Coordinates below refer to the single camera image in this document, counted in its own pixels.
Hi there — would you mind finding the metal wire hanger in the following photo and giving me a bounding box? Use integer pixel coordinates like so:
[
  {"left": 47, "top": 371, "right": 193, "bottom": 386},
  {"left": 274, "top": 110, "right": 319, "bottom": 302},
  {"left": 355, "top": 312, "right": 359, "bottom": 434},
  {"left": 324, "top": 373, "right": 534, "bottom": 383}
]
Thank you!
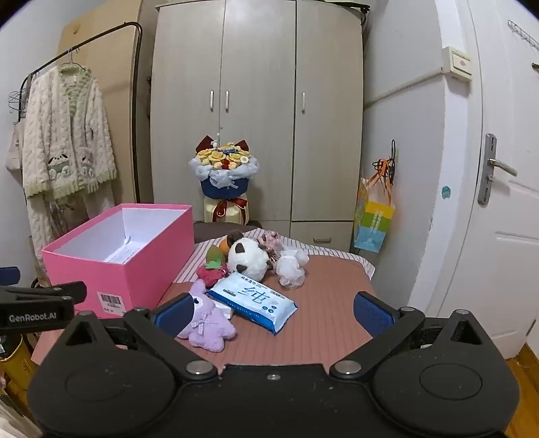
[{"left": 7, "top": 82, "right": 32, "bottom": 121}]

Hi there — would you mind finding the tan wooden board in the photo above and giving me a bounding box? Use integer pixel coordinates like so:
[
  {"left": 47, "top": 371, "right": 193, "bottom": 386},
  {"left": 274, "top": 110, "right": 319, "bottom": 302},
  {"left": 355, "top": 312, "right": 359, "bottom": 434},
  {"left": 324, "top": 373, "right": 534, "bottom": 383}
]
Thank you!
[{"left": 57, "top": 0, "right": 156, "bottom": 203}]

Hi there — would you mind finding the yellow black container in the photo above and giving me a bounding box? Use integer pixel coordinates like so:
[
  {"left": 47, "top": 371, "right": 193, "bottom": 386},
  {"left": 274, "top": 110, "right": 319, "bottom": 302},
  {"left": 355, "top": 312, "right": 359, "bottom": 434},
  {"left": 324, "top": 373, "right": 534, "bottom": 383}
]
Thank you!
[{"left": 0, "top": 333, "right": 38, "bottom": 392}]

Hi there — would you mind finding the red strawberry plush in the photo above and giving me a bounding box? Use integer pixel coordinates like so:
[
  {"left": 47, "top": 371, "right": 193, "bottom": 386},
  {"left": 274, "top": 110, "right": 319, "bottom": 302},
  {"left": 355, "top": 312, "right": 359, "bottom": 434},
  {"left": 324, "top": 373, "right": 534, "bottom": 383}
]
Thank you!
[{"left": 196, "top": 259, "right": 230, "bottom": 288}]

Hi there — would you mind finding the beige wardrobe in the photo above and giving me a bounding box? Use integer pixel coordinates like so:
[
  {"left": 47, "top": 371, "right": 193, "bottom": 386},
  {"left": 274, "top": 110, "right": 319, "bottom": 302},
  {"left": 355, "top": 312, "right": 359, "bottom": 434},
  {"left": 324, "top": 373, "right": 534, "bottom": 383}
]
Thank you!
[{"left": 150, "top": 0, "right": 365, "bottom": 253}]

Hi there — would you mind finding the pink cardboard box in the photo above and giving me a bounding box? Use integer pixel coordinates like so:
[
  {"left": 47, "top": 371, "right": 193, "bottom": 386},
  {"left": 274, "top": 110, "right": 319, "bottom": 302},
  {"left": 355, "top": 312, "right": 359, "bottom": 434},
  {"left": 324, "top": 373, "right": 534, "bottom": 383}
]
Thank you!
[{"left": 41, "top": 203, "right": 195, "bottom": 317}]

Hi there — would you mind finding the beige canvas tote bag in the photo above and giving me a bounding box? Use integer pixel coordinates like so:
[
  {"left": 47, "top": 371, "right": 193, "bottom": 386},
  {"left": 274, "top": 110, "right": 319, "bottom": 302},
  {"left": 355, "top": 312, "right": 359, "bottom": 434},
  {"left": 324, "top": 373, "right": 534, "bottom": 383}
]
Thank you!
[{"left": 5, "top": 120, "right": 26, "bottom": 171}]

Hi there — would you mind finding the flower bouquet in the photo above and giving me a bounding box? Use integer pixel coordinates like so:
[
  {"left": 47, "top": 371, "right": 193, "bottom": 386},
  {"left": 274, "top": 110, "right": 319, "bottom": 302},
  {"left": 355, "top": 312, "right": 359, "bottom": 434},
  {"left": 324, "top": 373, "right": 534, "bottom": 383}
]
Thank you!
[{"left": 188, "top": 132, "right": 259, "bottom": 224}]

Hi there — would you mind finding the metal door handle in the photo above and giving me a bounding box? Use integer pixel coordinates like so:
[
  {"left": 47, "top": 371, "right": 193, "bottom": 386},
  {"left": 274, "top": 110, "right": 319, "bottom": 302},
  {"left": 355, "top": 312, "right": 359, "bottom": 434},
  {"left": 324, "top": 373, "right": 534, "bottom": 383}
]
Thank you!
[{"left": 478, "top": 133, "right": 518, "bottom": 206}]

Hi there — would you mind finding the colourful paper gift bag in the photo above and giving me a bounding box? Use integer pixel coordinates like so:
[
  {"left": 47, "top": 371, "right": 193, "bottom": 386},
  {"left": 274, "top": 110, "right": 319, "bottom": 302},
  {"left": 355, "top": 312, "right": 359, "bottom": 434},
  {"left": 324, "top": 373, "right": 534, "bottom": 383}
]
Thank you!
[{"left": 353, "top": 158, "right": 397, "bottom": 253}]

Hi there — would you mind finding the white door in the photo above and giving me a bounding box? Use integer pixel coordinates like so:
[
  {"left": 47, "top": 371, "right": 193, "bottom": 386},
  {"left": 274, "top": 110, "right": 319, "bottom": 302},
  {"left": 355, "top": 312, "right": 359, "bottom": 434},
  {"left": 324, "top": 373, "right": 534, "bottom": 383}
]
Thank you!
[{"left": 410, "top": 0, "right": 539, "bottom": 358}]

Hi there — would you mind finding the blue white wet wipes pack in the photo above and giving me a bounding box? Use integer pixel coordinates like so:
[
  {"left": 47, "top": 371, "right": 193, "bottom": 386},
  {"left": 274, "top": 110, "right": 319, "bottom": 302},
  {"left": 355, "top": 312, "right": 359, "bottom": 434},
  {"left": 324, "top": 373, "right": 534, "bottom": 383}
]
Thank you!
[{"left": 208, "top": 273, "right": 298, "bottom": 336}]

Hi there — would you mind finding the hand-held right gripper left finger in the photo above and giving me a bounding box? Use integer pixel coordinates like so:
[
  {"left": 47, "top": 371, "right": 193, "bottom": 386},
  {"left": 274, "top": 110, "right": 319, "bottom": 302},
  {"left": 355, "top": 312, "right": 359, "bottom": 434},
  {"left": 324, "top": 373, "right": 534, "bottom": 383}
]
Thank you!
[{"left": 59, "top": 293, "right": 219, "bottom": 380}]

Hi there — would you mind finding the cream green fluffy robe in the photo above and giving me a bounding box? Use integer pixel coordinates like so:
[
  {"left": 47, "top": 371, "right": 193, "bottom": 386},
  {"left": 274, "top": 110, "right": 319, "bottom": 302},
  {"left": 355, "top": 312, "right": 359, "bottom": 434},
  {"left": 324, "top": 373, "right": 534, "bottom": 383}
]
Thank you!
[{"left": 21, "top": 63, "right": 118, "bottom": 262}]

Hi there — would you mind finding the purple teddy bear plush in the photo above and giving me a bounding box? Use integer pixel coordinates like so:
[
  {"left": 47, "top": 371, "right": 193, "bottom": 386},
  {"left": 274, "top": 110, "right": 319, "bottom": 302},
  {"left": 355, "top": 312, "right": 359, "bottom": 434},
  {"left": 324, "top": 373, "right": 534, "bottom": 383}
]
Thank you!
[{"left": 177, "top": 280, "right": 237, "bottom": 352}]

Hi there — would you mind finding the white panda plush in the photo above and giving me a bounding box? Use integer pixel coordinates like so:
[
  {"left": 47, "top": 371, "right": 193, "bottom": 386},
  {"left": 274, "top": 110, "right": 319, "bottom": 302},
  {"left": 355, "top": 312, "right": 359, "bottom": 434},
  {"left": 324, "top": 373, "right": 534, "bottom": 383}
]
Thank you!
[{"left": 227, "top": 237, "right": 274, "bottom": 282}]

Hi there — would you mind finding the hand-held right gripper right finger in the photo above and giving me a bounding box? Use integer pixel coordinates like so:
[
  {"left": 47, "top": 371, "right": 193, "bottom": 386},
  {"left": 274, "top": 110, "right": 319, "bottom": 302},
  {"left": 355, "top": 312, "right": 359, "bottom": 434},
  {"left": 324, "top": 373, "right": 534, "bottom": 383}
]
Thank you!
[{"left": 329, "top": 291, "right": 491, "bottom": 378}]

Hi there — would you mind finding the white wall hook rack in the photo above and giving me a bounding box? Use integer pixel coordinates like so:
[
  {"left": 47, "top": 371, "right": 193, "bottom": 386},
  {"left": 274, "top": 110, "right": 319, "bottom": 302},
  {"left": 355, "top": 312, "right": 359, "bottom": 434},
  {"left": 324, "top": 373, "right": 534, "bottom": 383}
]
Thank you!
[{"left": 507, "top": 20, "right": 539, "bottom": 47}]

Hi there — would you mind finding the black clothes rack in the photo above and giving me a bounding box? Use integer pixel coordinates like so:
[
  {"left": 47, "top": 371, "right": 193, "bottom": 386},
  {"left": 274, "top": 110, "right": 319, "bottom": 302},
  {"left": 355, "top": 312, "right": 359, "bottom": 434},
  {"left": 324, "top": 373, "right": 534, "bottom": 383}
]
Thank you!
[{"left": 19, "top": 21, "right": 142, "bottom": 203}]

